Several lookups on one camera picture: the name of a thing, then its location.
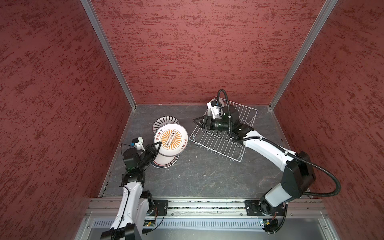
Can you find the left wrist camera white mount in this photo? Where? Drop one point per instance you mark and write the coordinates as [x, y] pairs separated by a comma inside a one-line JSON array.
[[138, 144]]

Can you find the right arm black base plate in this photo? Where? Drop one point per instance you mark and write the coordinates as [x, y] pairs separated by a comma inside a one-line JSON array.
[[255, 207]]

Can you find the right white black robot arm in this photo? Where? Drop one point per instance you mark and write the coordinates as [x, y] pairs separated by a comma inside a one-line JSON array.
[[298, 174]]

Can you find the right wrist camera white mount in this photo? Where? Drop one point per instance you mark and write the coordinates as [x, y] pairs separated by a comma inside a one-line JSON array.
[[210, 105]]

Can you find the aluminium corner post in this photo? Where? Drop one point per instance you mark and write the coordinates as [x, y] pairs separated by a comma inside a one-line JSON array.
[[97, 26], [318, 24]]

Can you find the base circuit board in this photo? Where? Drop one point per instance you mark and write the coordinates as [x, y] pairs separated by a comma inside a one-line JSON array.
[[270, 223], [150, 223]]

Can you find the left base circuit board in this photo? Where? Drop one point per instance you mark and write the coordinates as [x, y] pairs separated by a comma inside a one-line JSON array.
[[150, 223]]

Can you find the blue striped white plate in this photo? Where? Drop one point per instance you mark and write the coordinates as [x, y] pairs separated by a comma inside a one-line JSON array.
[[163, 121]]

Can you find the aluminium mounting rail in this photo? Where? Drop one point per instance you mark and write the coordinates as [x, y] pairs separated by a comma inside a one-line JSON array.
[[235, 208]]

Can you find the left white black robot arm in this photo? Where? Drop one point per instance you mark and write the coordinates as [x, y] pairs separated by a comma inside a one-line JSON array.
[[136, 202]]

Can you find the right base circuit board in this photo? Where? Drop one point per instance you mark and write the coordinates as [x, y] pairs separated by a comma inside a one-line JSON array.
[[270, 223]]

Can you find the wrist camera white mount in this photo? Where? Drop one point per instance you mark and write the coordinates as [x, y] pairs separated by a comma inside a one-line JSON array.
[[210, 105], [138, 144]]

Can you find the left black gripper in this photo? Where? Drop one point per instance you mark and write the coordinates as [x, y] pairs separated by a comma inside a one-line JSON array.
[[150, 149]]

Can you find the green red rimmed plate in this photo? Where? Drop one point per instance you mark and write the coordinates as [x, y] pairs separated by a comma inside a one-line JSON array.
[[162, 162]]

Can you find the right aluminium corner post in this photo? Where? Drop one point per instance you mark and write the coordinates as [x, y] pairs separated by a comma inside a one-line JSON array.
[[318, 24]]

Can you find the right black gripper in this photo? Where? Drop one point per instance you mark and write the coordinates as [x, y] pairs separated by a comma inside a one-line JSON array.
[[206, 118]]

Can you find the slotted grey cable duct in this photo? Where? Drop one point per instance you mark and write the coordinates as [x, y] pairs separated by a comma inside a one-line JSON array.
[[213, 224]]

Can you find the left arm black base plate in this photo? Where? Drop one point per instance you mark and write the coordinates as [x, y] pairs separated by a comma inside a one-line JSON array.
[[158, 208]]

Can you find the left aluminium corner post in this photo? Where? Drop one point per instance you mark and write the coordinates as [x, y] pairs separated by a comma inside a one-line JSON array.
[[97, 26]]

